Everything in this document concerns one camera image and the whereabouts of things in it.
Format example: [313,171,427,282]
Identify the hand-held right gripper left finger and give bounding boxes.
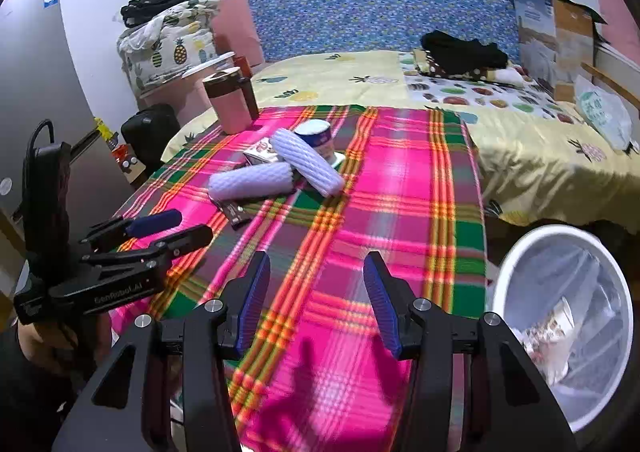
[50,249,273,452]

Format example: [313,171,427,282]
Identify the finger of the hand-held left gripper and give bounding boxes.
[80,209,183,253]
[80,225,215,267]

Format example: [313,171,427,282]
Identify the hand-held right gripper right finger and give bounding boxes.
[362,251,578,452]

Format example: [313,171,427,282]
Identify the small dark wrapper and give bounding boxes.
[212,199,251,228]

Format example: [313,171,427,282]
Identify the small red print carton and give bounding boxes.
[242,139,283,168]

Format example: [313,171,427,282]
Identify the white round trash bin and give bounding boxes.
[485,225,635,435]

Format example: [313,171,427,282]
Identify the white blue round tub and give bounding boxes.
[293,121,346,168]

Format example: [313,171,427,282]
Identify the yellow patterned snack wrapper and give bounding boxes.
[520,297,576,383]

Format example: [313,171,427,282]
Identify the pink green plaid tablecloth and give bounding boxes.
[107,105,488,452]

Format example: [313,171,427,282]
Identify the black suitcase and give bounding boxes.
[121,103,181,165]

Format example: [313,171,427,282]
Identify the silver refrigerator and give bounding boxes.
[0,0,136,233]

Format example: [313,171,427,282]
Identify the pink storage cabinet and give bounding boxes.
[137,60,226,125]

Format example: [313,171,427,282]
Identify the pink cup with brown lid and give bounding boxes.
[201,66,261,134]

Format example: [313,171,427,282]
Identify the folded pineapple quilt pile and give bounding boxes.
[116,0,223,93]

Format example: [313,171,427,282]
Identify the yellow pineapple bed sheet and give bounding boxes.
[160,50,640,228]

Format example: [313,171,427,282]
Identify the black folded clothes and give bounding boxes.
[120,0,206,28]

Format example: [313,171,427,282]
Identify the fruit print white blanket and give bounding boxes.
[402,72,581,125]

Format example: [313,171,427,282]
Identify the black clothes on bed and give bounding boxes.
[420,30,508,76]

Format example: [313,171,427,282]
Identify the white plastic bag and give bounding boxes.
[574,75,636,153]

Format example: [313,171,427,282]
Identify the blue floral headboard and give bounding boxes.
[236,0,553,64]

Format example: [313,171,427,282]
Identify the wooden side table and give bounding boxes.
[580,62,640,118]

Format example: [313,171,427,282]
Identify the open cardboard box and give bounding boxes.
[504,0,608,100]

